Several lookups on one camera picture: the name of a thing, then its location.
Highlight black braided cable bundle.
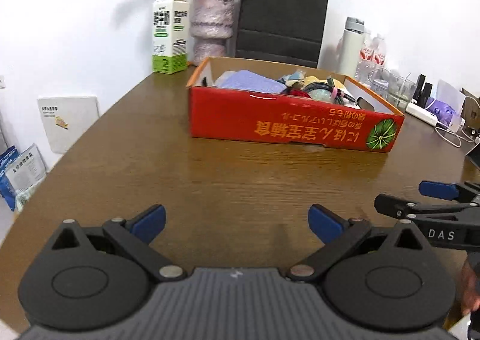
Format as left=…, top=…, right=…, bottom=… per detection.
left=301, top=77, right=357, bottom=106

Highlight glittery translucent plastic bag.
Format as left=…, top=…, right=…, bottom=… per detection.
left=308, top=88, right=335, bottom=104

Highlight white and yellow plush toy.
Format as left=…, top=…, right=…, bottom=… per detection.
left=304, top=76, right=346, bottom=89

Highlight red fabric rose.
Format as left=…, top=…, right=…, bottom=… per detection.
left=287, top=88, right=311, bottom=99

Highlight blue white snack packet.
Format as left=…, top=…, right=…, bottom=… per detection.
left=278, top=70, right=306, bottom=87

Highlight purple cloth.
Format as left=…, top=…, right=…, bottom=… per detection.
left=214, top=70, right=287, bottom=94

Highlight person's right hand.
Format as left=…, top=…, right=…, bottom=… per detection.
left=460, top=261, right=480, bottom=316

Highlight purple tissue pack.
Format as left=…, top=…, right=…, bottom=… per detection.
left=425, top=97, right=456, bottom=127

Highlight white power strip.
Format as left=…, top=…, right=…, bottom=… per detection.
left=405, top=102, right=438, bottom=127

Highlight black bottles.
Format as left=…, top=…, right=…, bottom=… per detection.
left=412, top=74, right=432, bottom=109

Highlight clear glass cup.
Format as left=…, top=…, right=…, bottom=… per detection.
left=386, top=70, right=416, bottom=113

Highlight blue white bags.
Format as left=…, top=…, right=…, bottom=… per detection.
left=1, top=144, right=47, bottom=213

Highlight left plastic water bottle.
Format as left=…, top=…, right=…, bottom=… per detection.
left=355, top=31, right=375, bottom=83

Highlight plastic water bottle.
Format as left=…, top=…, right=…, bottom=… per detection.
left=373, top=35, right=386, bottom=67
left=355, top=31, right=375, bottom=83

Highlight red cardboard box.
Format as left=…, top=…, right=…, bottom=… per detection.
left=186, top=57, right=404, bottom=152

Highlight right plastic water bottle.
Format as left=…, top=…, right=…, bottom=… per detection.
left=373, top=35, right=386, bottom=67

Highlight white thermos bottle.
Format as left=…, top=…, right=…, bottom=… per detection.
left=337, top=17, right=365, bottom=78

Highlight black paper bag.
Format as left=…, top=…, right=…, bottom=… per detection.
left=235, top=0, right=328, bottom=68

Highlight white green milk carton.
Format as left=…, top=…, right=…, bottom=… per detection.
left=152, top=0, right=190, bottom=74

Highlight purple textured vase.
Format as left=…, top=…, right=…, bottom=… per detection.
left=190, top=0, right=235, bottom=66

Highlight white cable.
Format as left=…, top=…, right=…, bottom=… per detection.
left=434, top=125, right=478, bottom=149

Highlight white wall board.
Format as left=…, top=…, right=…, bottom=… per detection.
left=37, top=97, right=99, bottom=154

